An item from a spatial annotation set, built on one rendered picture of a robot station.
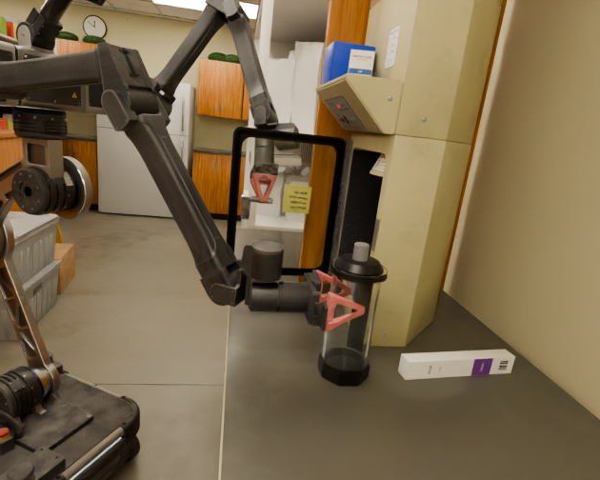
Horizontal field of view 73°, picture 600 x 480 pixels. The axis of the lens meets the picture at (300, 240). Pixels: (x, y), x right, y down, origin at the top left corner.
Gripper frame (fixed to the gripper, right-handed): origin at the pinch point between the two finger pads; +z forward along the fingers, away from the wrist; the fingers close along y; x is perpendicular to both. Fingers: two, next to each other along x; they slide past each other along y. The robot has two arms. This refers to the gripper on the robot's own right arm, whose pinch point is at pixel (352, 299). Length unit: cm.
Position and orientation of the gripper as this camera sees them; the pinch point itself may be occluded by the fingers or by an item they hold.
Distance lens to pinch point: 78.7
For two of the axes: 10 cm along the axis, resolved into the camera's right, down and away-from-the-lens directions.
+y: -1.4, -2.7, 9.5
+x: -1.1, 9.6, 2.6
